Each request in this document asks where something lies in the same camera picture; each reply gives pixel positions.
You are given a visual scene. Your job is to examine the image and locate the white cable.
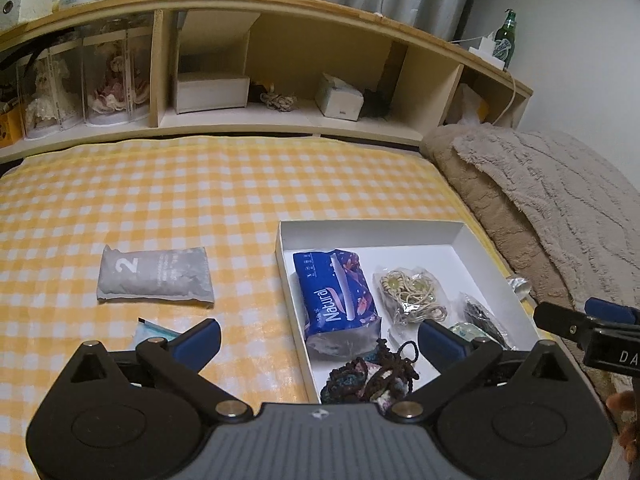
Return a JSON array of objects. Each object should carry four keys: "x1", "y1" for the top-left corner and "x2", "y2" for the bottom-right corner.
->
[{"x1": 492, "y1": 67, "x2": 519, "y2": 125}]

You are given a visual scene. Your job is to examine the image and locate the blue tissue pack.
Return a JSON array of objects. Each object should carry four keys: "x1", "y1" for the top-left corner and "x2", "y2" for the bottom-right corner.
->
[{"x1": 292, "y1": 248, "x2": 384, "y2": 357}]

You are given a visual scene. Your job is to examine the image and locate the yellow white bag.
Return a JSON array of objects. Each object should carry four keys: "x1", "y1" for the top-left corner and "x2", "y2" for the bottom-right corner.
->
[{"x1": 454, "y1": 83, "x2": 492, "y2": 126}]

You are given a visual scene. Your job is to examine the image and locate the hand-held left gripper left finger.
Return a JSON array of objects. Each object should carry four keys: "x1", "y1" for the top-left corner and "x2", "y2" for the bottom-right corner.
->
[{"x1": 55, "y1": 319, "x2": 254, "y2": 424}]

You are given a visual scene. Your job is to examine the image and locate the clear bag of beige hair ties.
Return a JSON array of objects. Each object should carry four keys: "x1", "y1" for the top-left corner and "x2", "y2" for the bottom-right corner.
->
[{"x1": 373, "y1": 267, "x2": 449, "y2": 327}]

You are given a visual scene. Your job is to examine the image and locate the green glass bottle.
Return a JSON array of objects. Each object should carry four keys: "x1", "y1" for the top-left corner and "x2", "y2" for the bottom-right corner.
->
[{"x1": 494, "y1": 8, "x2": 517, "y2": 71}]

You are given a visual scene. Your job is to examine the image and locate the grey numbered pouch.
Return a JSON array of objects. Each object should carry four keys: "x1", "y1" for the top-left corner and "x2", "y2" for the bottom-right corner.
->
[{"x1": 96, "y1": 245, "x2": 216, "y2": 307}]

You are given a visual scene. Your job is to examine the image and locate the small teal label packet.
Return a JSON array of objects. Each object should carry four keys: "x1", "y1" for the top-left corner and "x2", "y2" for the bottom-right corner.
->
[{"x1": 132, "y1": 316, "x2": 181, "y2": 349}]

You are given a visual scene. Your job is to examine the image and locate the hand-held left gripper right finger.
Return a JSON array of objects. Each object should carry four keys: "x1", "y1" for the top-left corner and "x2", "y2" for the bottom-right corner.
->
[{"x1": 387, "y1": 320, "x2": 586, "y2": 424}]

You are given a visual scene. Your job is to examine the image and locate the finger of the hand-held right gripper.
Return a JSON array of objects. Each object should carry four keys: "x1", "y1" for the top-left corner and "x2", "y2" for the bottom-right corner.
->
[
  {"x1": 584, "y1": 297, "x2": 640, "y2": 323},
  {"x1": 532, "y1": 301, "x2": 608, "y2": 347}
]

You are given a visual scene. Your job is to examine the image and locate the white tissue box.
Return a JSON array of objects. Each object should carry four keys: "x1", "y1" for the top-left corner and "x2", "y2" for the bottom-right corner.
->
[{"x1": 314, "y1": 73, "x2": 365, "y2": 122}]

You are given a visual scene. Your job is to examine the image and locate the coiled rope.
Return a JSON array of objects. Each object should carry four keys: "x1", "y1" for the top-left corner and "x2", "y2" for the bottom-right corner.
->
[{"x1": 259, "y1": 87, "x2": 299, "y2": 112}]

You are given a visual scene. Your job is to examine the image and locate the beige fleece blanket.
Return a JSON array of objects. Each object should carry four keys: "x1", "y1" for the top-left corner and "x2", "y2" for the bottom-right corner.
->
[{"x1": 419, "y1": 124, "x2": 640, "y2": 313}]

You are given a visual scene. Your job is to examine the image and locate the crumpled foil wrapper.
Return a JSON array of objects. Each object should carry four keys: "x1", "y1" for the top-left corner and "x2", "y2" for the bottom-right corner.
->
[{"x1": 507, "y1": 275, "x2": 534, "y2": 302}]

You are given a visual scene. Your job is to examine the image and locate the yellow printed box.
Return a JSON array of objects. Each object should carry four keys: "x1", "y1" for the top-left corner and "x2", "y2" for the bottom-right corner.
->
[{"x1": 0, "y1": 104, "x2": 24, "y2": 149}]

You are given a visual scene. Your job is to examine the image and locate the clear bag of dark hair ties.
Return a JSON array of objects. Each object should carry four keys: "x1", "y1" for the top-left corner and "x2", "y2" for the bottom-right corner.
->
[{"x1": 462, "y1": 292, "x2": 516, "y2": 352}]

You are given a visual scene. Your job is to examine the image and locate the white shallow cardboard box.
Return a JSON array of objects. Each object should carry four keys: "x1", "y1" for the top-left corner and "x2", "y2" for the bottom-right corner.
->
[{"x1": 275, "y1": 219, "x2": 539, "y2": 405}]

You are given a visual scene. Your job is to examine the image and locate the open white cardboard box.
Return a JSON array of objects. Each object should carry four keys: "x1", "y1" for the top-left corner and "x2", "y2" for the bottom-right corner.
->
[{"x1": 172, "y1": 9, "x2": 262, "y2": 114}]

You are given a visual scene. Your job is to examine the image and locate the wooden headboard shelf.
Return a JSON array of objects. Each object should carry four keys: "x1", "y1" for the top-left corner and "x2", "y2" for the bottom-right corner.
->
[{"x1": 0, "y1": 0, "x2": 534, "y2": 165}]

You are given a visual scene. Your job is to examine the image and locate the dark brown crocheted piece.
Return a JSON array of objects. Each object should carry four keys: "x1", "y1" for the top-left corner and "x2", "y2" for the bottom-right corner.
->
[{"x1": 319, "y1": 339, "x2": 424, "y2": 407}]

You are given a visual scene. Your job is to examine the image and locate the yellow checked bed sheet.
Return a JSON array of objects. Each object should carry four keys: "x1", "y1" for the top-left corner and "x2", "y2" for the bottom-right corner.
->
[{"x1": 0, "y1": 136, "x2": 566, "y2": 480}]

